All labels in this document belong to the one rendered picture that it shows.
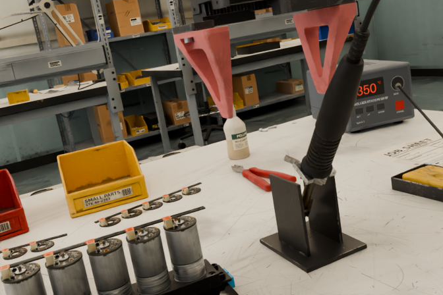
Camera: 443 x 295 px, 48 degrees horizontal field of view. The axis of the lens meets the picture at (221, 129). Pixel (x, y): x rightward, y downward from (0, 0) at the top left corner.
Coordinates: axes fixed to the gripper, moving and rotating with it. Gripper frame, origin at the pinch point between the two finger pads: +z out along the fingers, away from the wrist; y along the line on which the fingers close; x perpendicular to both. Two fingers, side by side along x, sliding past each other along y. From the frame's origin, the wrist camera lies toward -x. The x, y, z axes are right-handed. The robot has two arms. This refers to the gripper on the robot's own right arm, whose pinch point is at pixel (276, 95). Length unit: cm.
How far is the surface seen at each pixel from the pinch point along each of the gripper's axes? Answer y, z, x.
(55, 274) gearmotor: 20.6, 7.6, 3.1
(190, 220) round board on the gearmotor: 10.7, 7.0, 3.0
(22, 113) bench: 12, 17, -231
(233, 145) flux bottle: -8.4, 10.7, -29.2
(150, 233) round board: 13.7, 7.0, 2.9
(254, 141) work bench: -15.7, 13.0, -36.3
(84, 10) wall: -69, -45, -440
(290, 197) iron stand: 1.8, 8.1, 2.7
